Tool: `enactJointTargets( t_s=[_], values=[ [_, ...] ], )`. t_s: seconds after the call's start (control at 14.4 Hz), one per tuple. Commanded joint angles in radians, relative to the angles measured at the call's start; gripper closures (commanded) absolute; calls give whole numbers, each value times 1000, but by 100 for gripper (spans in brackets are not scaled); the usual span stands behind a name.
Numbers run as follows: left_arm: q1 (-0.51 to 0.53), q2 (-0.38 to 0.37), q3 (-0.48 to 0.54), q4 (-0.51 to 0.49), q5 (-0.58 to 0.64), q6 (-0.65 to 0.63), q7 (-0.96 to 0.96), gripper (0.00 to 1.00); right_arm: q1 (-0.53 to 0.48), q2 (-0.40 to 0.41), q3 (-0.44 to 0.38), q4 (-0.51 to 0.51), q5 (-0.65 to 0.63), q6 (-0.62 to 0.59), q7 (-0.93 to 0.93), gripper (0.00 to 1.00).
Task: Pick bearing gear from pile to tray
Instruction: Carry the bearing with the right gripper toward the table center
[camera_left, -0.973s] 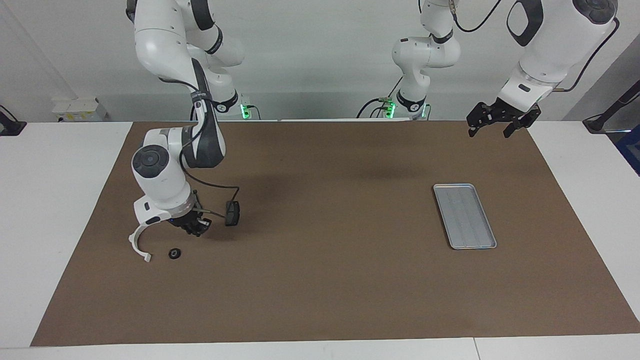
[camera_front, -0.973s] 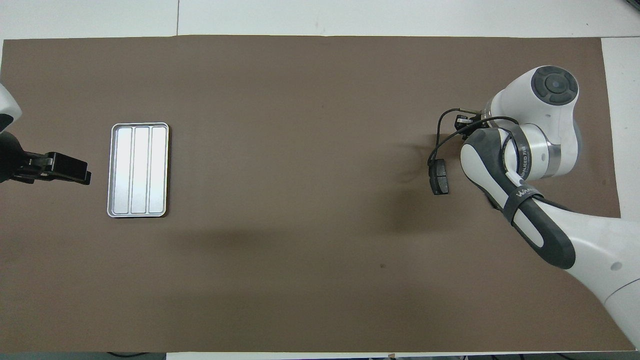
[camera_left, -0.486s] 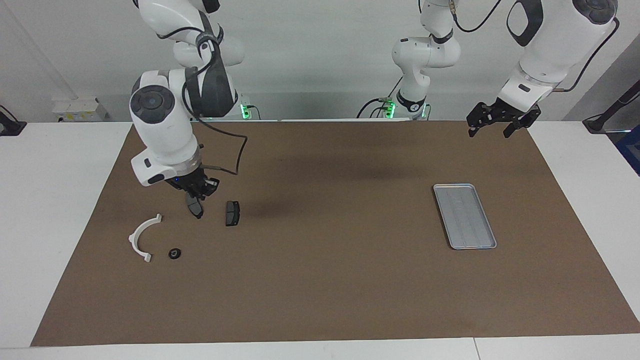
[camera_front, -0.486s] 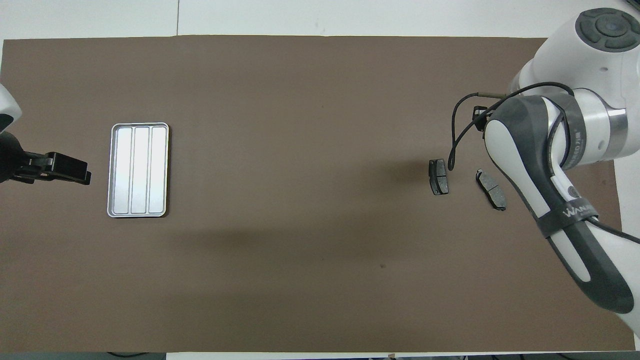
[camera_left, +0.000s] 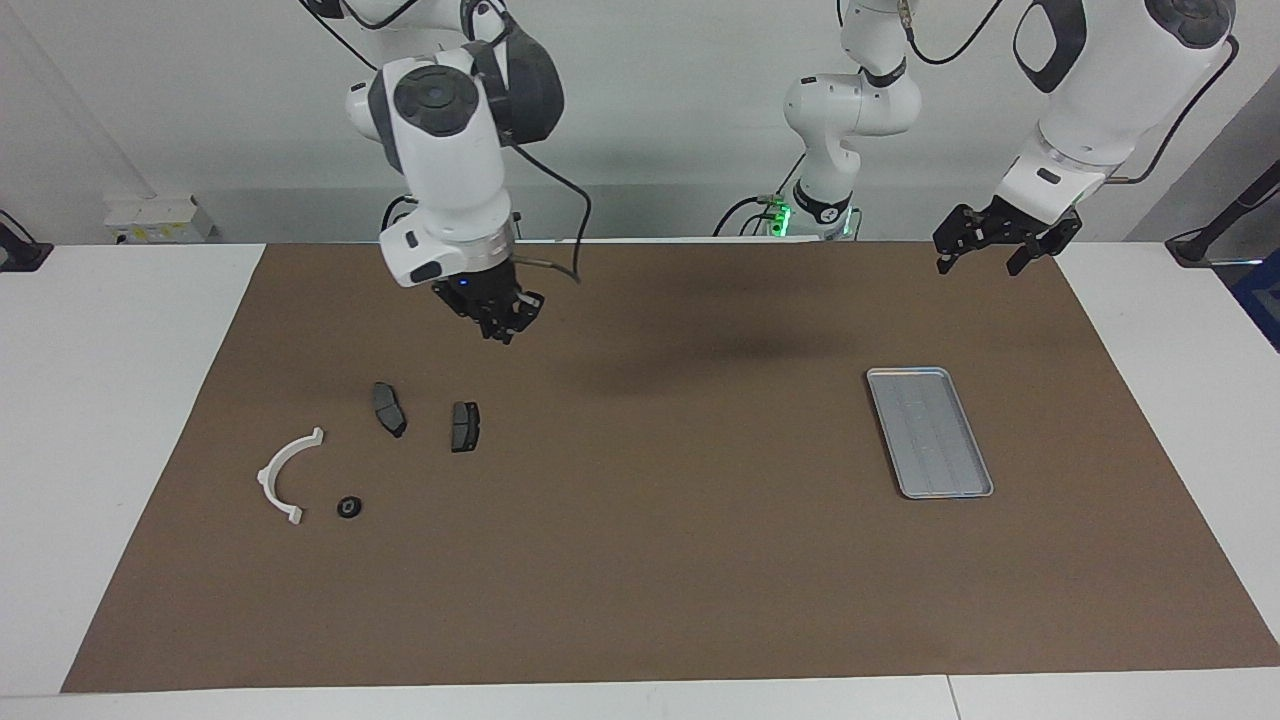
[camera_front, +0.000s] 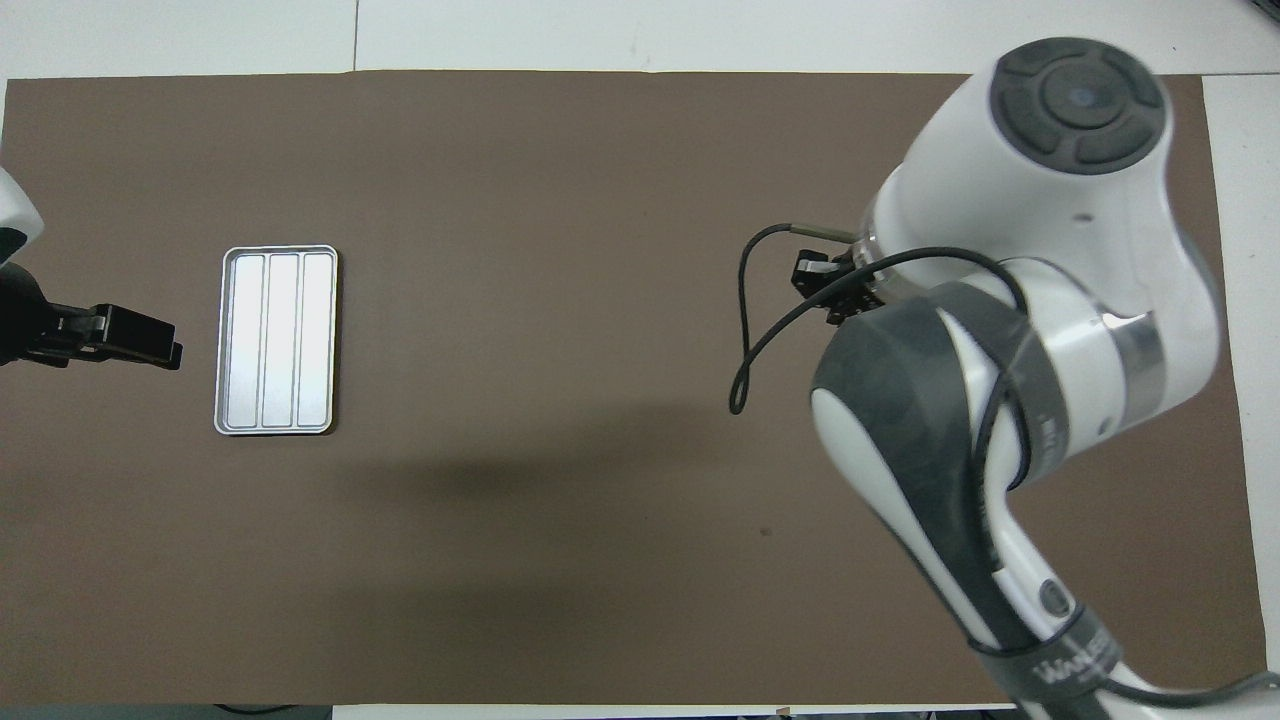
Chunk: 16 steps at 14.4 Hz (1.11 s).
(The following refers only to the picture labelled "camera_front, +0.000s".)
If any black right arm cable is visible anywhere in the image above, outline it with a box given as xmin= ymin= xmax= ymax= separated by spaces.
xmin=728 ymin=222 xmax=1036 ymax=601

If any silver metal tray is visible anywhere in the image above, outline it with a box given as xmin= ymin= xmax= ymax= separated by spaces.
xmin=214 ymin=244 xmax=340 ymax=437

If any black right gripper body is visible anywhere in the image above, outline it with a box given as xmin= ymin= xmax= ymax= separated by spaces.
xmin=793 ymin=250 xmax=891 ymax=327

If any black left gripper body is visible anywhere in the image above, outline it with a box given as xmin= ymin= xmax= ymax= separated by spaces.
xmin=0 ymin=262 xmax=99 ymax=369

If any brown table mat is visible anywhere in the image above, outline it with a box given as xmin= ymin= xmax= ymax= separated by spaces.
xmin=0 ymin=70 xmax=1266 ymax=706

